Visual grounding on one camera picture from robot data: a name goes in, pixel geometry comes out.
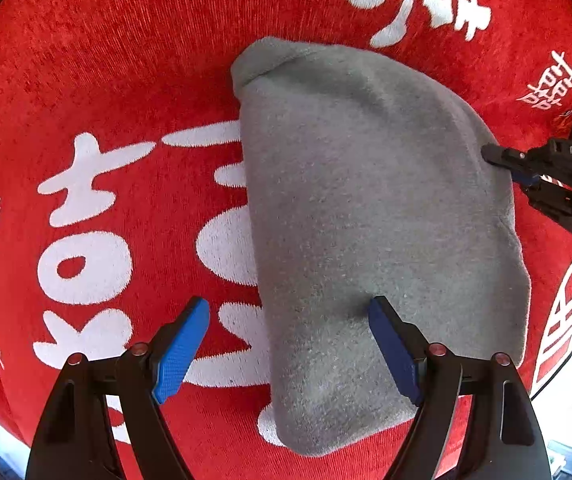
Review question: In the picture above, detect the red printed blanket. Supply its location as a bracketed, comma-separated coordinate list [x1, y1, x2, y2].
[0, 0, 572, 480]

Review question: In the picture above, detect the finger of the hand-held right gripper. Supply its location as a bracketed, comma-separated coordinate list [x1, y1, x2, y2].
[480, 143, 535, 170]
[512, 173, 572, 232]

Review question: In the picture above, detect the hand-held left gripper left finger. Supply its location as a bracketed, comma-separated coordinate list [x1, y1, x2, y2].
[25, 296, 211, 480]

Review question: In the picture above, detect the grey small cloth garment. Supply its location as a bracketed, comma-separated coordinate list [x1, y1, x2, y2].
[230, 36, 532, 460]

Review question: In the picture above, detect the black cable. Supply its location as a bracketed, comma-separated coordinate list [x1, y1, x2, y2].
[530, 320, 572, 402]

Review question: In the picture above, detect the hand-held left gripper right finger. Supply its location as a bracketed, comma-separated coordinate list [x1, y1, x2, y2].
[368, 296, 551, 480]

